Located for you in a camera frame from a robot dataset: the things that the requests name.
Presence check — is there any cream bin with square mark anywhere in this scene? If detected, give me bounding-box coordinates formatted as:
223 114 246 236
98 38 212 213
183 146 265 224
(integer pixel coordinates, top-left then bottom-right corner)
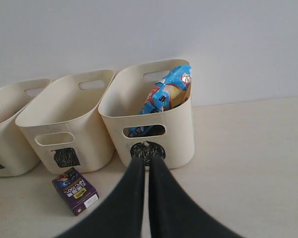
15 69 115 175

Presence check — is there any blue noodle packet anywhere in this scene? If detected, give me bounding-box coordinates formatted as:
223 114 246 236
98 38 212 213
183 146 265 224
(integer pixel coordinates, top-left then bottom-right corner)
128 64 192 138

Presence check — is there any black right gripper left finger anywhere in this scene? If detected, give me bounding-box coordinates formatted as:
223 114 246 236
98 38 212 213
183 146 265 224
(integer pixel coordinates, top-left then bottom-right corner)
58 158 145 238

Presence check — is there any cream bin with triangle mark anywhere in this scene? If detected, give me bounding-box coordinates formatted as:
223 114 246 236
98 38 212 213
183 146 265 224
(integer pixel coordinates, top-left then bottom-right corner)
0 78 52 177

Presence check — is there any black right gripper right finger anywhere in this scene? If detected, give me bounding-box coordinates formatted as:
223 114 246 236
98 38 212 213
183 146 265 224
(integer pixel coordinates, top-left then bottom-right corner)
149 157 241 238

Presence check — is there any purple juice box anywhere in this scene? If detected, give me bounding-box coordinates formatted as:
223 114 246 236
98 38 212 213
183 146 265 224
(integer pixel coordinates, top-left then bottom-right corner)
52 167 99 216

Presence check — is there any cream bin with circle mark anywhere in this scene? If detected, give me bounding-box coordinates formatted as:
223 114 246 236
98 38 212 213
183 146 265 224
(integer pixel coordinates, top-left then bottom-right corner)
98 59 195 169

